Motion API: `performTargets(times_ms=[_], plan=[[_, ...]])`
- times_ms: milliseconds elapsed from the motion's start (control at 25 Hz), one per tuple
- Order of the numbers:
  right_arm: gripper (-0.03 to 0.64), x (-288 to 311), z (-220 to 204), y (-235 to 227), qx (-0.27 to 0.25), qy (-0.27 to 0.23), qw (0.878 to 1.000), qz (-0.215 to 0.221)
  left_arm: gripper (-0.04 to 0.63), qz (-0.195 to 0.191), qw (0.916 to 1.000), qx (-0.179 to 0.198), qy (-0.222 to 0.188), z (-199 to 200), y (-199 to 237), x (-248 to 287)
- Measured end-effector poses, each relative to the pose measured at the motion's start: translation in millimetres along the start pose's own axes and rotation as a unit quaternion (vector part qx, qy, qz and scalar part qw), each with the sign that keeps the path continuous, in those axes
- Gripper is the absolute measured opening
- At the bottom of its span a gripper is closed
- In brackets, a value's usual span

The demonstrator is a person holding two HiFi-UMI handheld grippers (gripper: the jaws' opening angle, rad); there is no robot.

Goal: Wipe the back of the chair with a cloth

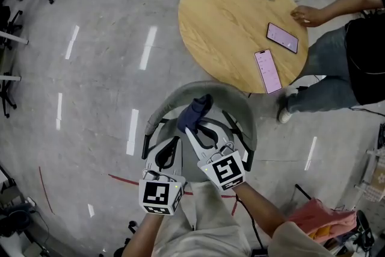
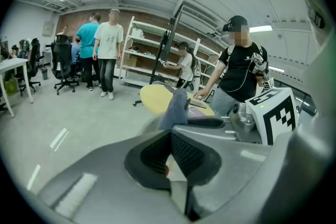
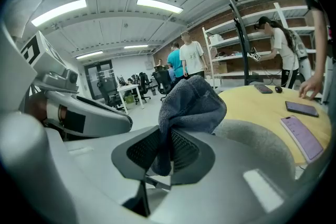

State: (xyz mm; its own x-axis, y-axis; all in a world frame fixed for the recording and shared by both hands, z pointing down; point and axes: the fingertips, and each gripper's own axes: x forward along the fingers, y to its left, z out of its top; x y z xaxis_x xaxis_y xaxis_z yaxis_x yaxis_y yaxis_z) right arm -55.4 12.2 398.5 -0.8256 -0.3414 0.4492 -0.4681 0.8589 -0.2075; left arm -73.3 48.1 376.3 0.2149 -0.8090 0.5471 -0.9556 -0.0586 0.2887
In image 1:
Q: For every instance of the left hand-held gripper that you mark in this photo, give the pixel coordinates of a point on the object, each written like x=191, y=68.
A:
x=156, y=194

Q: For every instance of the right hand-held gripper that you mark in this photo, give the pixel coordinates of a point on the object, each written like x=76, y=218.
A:
x=225, y=170

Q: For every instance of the dark blue cloth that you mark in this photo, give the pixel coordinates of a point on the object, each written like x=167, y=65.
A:
x=192, y=114

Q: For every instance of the grey armchair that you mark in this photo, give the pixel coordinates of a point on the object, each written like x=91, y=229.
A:
x=216, y=88

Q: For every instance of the person's right forearm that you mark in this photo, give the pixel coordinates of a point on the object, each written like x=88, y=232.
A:
x=258, y=210

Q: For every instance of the person's left forearm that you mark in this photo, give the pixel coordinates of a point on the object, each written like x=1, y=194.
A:
x=141, y=237

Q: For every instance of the person's light beige trousers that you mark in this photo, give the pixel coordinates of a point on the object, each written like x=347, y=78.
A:
x=210, y=234

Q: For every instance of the pink-screen smartphone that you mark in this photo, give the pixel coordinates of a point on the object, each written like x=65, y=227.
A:
x=267, y=70
x=282, y=37

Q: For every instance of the round wooden table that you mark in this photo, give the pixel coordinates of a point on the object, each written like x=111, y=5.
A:
x=222, y=33

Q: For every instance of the curved red floor tape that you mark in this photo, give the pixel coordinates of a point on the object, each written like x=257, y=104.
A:
x=45, y=189

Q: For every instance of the pink padded jacket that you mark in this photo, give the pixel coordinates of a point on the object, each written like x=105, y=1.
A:
x=319, y=213

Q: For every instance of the person's light beige shirt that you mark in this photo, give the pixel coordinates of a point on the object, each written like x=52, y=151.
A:
x=294, y=243

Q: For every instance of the orange cushion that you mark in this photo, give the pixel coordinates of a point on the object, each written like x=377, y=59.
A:
x=320, y=232

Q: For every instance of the white desk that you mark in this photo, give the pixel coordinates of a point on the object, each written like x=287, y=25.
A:
x=15, y=38

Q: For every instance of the black metal frame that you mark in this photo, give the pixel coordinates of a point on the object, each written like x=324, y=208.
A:
x=302, y=191

